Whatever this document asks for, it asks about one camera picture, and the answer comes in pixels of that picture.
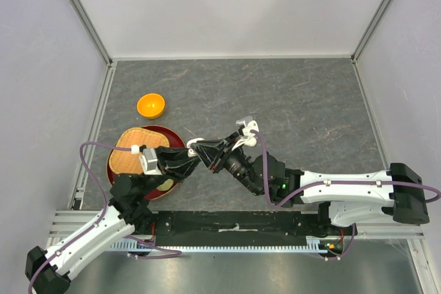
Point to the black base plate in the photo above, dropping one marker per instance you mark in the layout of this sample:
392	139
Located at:
238	228

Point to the orange plastic bowl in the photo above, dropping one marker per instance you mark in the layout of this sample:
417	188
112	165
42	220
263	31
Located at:
151	105

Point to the dark red round tray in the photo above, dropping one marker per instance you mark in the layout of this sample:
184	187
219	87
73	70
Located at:
123	162

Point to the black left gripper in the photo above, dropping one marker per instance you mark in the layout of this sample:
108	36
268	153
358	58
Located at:
175	162

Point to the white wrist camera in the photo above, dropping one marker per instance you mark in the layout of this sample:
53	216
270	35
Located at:
247	127
147	158

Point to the slotted cable duct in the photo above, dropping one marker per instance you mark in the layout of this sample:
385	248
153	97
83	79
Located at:
311	246

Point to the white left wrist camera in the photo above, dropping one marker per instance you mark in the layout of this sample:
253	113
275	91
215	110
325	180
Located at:
147	158

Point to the pale green mug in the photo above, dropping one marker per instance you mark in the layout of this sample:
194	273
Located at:
167	185

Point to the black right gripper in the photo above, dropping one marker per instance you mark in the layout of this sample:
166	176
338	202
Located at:
215	153

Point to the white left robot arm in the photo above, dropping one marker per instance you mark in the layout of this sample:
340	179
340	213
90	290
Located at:
51	270

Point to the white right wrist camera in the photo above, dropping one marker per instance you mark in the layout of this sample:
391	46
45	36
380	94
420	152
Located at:
247	127

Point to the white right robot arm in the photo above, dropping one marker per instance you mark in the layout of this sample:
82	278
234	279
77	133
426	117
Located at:
395	193

